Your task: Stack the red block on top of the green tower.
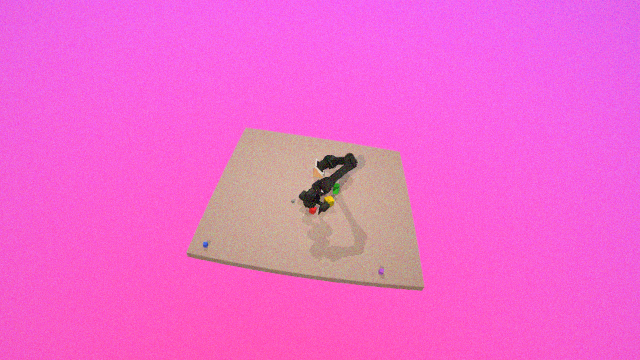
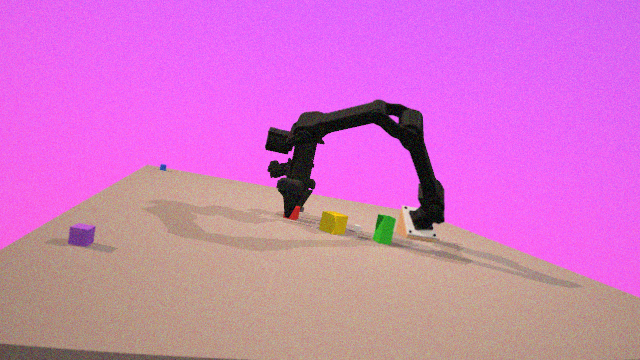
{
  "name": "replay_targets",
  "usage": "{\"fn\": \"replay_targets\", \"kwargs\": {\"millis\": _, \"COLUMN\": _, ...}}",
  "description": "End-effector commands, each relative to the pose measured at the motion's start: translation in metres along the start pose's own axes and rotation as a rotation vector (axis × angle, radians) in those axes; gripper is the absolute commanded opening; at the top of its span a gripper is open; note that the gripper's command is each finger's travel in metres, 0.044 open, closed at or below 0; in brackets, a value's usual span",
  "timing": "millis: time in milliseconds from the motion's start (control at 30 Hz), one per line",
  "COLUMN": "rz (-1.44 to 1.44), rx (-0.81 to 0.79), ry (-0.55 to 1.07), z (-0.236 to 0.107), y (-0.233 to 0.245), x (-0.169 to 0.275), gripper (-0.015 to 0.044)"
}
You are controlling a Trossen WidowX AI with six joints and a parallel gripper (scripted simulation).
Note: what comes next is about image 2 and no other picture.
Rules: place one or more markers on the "green block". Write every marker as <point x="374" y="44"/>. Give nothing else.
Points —
<point x="385" y="223"/>
<point x="383" y="237"/>

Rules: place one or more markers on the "purple cube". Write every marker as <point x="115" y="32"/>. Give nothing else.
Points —
<point x="81" y="234"/>

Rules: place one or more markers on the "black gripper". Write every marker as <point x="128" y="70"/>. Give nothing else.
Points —
<point x="295" y="188"/>

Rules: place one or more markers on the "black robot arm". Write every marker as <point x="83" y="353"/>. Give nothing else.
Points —
<point x="312" y="126"/>

